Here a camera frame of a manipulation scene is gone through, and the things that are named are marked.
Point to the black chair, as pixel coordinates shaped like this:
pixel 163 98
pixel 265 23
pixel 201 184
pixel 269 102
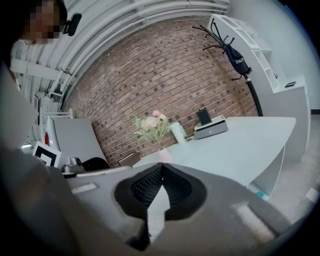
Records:
pixel 96 163

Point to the black coat rack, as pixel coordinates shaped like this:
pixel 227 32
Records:
pixel 255 95

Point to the small tape roll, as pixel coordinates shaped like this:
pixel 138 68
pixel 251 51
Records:
pixel 190 139

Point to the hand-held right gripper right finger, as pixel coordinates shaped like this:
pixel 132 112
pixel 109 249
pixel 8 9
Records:
pixel 220 212

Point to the person's grey jacket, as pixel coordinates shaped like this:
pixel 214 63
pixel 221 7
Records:
pixel 15 112

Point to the white ceiling pipes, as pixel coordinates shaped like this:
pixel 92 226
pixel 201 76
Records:
pixel 125 22

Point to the person's left forearm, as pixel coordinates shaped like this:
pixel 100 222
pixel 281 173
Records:
pixel 30 190

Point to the black hanging bag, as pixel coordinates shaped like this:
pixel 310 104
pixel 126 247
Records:
pixel 237 62

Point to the white ceramic vase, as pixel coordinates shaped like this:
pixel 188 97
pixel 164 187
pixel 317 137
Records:
pixel 163 155

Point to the white shelf cabinet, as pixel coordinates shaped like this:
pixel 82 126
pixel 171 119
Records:
pixel 287 105

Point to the white tumbler with mint lid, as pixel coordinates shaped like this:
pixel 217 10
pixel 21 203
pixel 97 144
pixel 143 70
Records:
pixel 178 133

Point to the black pen holder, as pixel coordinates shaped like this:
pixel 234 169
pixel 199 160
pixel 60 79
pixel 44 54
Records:
pixel 204 117

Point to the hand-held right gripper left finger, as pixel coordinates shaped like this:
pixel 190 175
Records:
pixel 105 212

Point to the pink artificial flowers bouquet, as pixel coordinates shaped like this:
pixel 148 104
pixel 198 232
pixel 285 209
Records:
pixel 150 123

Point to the small black framed display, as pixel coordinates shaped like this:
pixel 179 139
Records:
pixel 290 84

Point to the black head-worn camera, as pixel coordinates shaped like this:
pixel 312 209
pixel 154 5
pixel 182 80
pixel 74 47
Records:
pixel 72 25

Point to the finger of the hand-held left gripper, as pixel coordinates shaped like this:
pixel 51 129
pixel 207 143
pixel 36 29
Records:
pixel 105 170

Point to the white curved desk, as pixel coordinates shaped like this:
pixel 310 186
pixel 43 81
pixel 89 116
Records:
pixel 225 155

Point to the grey desktop drawer box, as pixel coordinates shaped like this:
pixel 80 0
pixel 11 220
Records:
pixel 211 131

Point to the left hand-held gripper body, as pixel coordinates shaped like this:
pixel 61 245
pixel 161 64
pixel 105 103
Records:
pixel 47 155

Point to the white refrigerator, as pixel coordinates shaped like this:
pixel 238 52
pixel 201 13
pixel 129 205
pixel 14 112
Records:
pixel 75 135

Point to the person's head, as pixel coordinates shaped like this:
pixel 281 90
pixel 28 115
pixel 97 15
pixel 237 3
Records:
pixel 42 22

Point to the small teal box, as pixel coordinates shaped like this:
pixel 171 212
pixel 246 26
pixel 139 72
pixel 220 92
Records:
pixel 261 195

